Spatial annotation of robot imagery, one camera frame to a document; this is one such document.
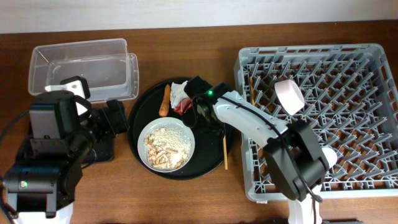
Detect rice and food scraps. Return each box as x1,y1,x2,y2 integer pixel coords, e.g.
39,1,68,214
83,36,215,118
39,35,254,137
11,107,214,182
143,127,193,170

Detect black rectangular tray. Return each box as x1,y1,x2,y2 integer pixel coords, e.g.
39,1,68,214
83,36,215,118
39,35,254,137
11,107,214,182
25,107,115,171

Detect wooden chopstick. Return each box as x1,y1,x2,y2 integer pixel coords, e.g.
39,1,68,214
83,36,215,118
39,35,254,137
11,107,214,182
223,135,228,170
249,77,256,106

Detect crumpled white napkin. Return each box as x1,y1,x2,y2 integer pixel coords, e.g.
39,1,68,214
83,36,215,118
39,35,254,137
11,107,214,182
170,81,188,109

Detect clear plastic bin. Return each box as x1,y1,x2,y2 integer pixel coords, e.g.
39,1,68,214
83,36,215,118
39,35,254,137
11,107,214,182
28,39,139,103

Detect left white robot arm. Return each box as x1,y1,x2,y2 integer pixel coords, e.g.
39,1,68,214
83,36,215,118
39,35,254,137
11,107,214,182
1,90,129,223

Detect orange carrot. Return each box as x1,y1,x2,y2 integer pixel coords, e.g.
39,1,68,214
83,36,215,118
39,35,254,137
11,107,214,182
159,84,171,117

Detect light blue cup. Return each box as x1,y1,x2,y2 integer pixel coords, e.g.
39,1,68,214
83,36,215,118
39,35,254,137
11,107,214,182
322,147,338,168

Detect grey plate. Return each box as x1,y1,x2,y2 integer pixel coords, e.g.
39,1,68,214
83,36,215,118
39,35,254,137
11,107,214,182
137,117,195,173

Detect pink bowl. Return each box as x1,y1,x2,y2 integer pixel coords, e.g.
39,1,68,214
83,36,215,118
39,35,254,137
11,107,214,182
274,80,305,115

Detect grey dishwasher rack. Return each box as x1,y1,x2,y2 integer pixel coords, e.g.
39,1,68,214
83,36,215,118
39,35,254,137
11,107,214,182
234,44,397,199

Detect red snack wrapper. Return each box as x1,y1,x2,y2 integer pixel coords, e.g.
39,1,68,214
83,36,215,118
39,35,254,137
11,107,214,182
174,98,192,116

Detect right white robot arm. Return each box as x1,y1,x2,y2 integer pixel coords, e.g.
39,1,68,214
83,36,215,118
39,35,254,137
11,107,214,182
184,77,337,223

